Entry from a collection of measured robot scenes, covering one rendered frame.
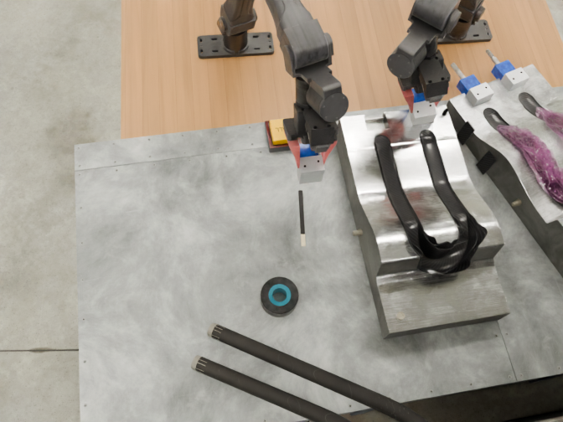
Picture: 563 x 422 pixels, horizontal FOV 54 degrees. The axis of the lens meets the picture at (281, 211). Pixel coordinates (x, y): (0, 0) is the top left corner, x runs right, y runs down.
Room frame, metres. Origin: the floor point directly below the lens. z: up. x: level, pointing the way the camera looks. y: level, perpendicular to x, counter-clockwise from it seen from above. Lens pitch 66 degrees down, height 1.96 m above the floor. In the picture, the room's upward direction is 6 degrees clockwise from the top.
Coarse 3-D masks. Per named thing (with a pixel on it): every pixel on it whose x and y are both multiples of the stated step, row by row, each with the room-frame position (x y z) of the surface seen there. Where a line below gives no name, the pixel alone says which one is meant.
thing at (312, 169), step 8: (304, 152) 0.59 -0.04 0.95; (312, 152) 0.60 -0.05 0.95; (304, 160) 0.57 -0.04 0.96; (312, 160) 0.57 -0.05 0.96; (320, 160) 0.57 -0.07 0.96; (304, 168) 0.55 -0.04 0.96; (312, 168) 0.55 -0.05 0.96; (320, 168) 0.55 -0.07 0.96; (304, 176) 0.54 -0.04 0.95; (312, 176) 0.54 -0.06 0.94; (320, 176) 0.55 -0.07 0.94
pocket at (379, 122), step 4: (372, 116) 0.75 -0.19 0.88; (376, 116) 0.76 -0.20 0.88; (380, 116) 0.76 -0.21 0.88; (384, 116) 0.76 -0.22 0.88; (364, 120) 0.74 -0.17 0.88; (368, 120) 0.75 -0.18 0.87; (372, 120) 0.75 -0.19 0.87; (376, 120) 0.75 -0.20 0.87; (380, 120) 0.75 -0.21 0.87; (384, 120) 0.75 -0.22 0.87; (368, 124) 0.74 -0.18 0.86; (372, 124) 0.74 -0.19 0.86; (376, 124) 0.74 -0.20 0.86; (380, 124) 0.74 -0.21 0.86; (384, 124) 0.75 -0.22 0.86; (388, 124) 0.73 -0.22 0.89; (368, 128) 0.73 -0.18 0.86; (372, 128) 0.73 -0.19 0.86; (376, 128) 0.73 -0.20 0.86; (380, 128) 0.73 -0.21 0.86; (384, 128) 0.73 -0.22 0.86
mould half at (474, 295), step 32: (352, 128) 0.71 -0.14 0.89; (416, 128) 0.73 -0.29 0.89; (448, 128) 0.73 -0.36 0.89; (352, 160) 0.62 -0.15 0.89; (416, 160) 0.64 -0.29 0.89; (448, 160) 0.65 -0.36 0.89; (352, 192) 0.57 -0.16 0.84; (384, 192) 0.55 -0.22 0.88; (416, 192) 0.56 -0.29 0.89; (384, 224) 0.46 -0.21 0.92; (448, 224) 0.47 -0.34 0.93; (384, 256) 0.39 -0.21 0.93; (416, 256) 0.39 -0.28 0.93; (480, 256) 0.43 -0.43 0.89; (384, 288) 0.34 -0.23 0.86; (416, 288) 0.35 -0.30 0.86; (448, 288) 0.36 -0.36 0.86; (480, 288) 0.37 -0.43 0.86; (384, 320) 0.28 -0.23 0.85; (416, 320) 0.28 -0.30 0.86; (448, 320) 0.29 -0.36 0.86; (480, 320) 0.30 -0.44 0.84
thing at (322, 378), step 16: (224, 336) 0.21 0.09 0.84; (240, 336) 0.22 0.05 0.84; (256, 352) 0.19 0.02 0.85; (272, 352) 0.19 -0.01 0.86; (288, 368) 0.16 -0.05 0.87; (304, 368) 0.16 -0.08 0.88; (320, 368) 0.16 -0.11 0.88; (320, 384) 0.14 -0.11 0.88; (336, 384) 0.14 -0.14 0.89; (352, 384) 0.14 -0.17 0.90; (368, 400) 0.11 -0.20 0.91
